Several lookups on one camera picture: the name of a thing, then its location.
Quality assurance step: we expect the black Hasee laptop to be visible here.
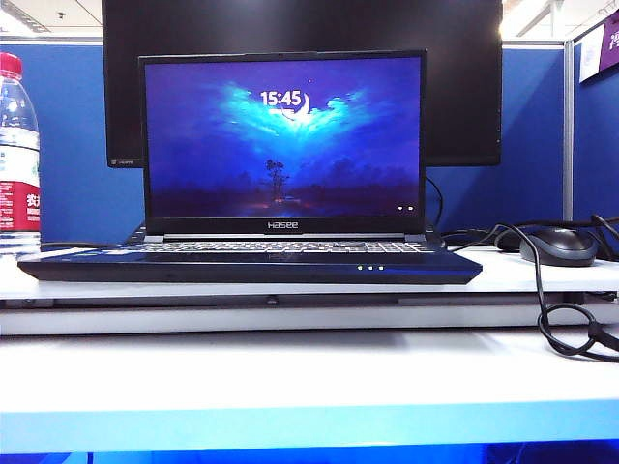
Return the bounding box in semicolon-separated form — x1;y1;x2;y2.
17;47;484;285

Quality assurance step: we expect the black computer monitor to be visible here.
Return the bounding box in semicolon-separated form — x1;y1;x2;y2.
101;0;504;168

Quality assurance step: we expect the white desk riser platform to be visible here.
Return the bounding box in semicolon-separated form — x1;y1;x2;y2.
0;244;619;337

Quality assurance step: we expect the black grey Logitech mouse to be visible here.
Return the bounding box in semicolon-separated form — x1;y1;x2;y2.
519;227;600;268

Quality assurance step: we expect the water bottle with red cap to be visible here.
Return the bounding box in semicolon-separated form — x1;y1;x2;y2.
0;51;43;252

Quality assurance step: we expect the purple and white sign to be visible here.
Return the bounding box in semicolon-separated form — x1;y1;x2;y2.
578;21;619;83

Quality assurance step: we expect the thin black monitor cable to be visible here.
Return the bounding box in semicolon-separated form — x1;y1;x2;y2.
425;176;445;228

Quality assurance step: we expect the long black cable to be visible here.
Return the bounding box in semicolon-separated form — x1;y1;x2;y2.
442;220;619;363

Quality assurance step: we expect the grey partition post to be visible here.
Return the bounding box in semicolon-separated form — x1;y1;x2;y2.
563;38;575;223

